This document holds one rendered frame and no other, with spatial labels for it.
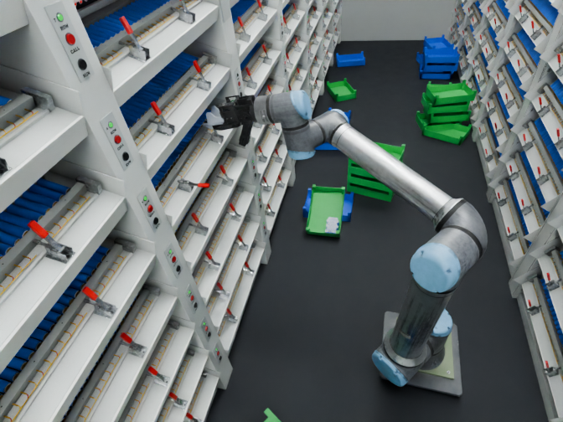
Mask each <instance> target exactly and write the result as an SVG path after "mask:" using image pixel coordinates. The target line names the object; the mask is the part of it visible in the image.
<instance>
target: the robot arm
mask: <svg viewBox="0 0 563 422"><path fill-rule="evenodd" d="M231 97H235V100H232V101H230V99H229V98H231ZM225 99H226V102H225V103H224V104H220V107H218V108H219V109H218V108H217V107H216V106H214V105H213V106H211V112H207V113H206V118H207V120H206V121H204V123H203V124H202V125H203V126H205V127H208V128H210V129H214V130H218V131H223V130H228V129H233V128H236V127H239V126H241V125H243V127H242V131H241V134H240V139H239V145H242V146H243V147H245V146H246V144H248V143H249V141H250V138H251V137H250V135H251V129H252V126H253V123H254V122H255V123H259V124H260V125H267V124H275V123H281V128H282V132H283V136H284V139H285V143H286V146H287V152H288V155H289V157H290V158H291V159H294V160H304V159H308V158H310V157H313V156H314V154H315V150H314V148H316V147H318V146H320V145H322V144H323V143H325V142H328V143H330V144H331V145H332V146H334V147H336V148H338V149H339V150H340V151H341V152H342V153H344V154H345V155H346V156H347V157H349V158H350V159H352V160H353V161H354V162H356V163H357V164H358V165H360V166H361V167H362V168H363V169H364V170H366V171H367V172H368V173H370V174H371V175H372V176H374V177H375V178H377V179H378V180H379V181H380V182H382V183H383V184H384V185H385V186H386V187H388V188H389V189H390V190H392V191H393V192H394V193H396V194H397V195H399V196H400V197H401V198H403V199H404V200H405V201H406V202H407V203H409V204H410V205H411V206H413V207H414V208H415V209H417V210H418V211H419V212H421V213H422V214H424V215H425V216H426V217H427V218H429V220H431V221H432V222H433V223H434V230H435V231H436V232H437V233H438V234H436V235H435V236H434V237H433V238H432V239H430V240H429V241H428V242H427V243H426V244H424V245H422V247H420V248H419V249H418V250H417V251H416V252H415V253H414V255H413V256H412V258H411V262H410V268H411V272H413V274H412V276H413V277H412V280H411V283H410V286H409V289H408V291H407V294H406V296H405V300H404V303H403V305H402V308H401V310H400V314H399V316H398V319H397V322H396V324H395V327H393V328H391V329H390V330H389V331H388V332H387V333H386V335H385V339H384V341H383V343H382V344H381V345H380V346H379V347H378V348H377V349H376V350H375V351H374V353H373V354H372V359H373V362H374V364H375V366H376V367H377V368H378V369H379V370H380V372H381V373H382V374H383V375H384V376H385V377H386V378H387V379H388V380H390V381H391V382H392V383H393V384H395V385H397V386H399V387H402V386H404V385H405V384H406V383H408V382H409V380H410V379H411V378H412V377H413V376H414V375H415V374H416V373H417V372H418V370H419V369H420V370H432V369H434V368H437V367H438V366H439V365H440V364H441V363H442V361H443V359H444V357H445V347H444V344H445V342H446V340H447V338H448V336H449V334H450V333H451V331H452V318H451V316H450V315H449V313H448V312H447V311H446V310H445V307H446V305H447V303H448V302H449V300H450V298H451V296H452V293H453V292H454V291H455V290H456V289H457V287H458V285H459V283H460V282H461V280H462V278H463V276H464V275H465V274H466V272H467V271H468V270H469V269H470V268H471V267H472V266H473V265H474V264H475V263H476V262H477V261H478V260H480V259H481V258H482V257H483V254H484V252H485V250H486V249H487V243H488V235H487V230H486V227H485V224H484V222H483V219H482V218H481V216H480V214H479V213H478V211H477V210H476V209H475V208H474V207H473V206H472V205H471V204H470V203H469V202H467V201H466V200H465V199H463V198H458V199H455V198H452V197H450V196H449V195H447V194H446V193H444V192H443V191H442V190H441V189H440V188H438V187H436V186H435V185H433V184H432V183H430V182H429V181H427V180H426V179H425V178H424V177H422V176H421V175H420V174H418V173H417V172H415V171H413V170H412V169H411V168H409V167H407V166H406V165H405V164H404V163H403V162H401V161H400V160H398V159H397V158H395V157H393V156H392V155H391V154H389V153H388V152H387V151H386V150H384V149H383V148H381V147H380V146H378V145H377V144H375V143H374V142H372V141H371V140H370V139H369V138H367V137H366V136H364V135H363V134H361V133H360V132H359V131H357V130H355V129H354V128H353V127H352V126H351V125H350V124H349V120H348V117H347V116H346V115H345V114H344V113H343V112H342V111H341V110H338V109H332V110H330V111H326V112H324V113H323V114H322V115H320V116H318V117H316V118H314V119H312V120H310V121H308V120H309V119H310V118H311V116H312V107H311V102H310V99H309V97H308V95H307V93H306V92H305V91H304V90H292V91H289V92H284V93H278V94H273V95H262V96H257V97H256V98H255V96H254V95H246V96H241V97H240V95H233V96H228V97H225Z"/></svg>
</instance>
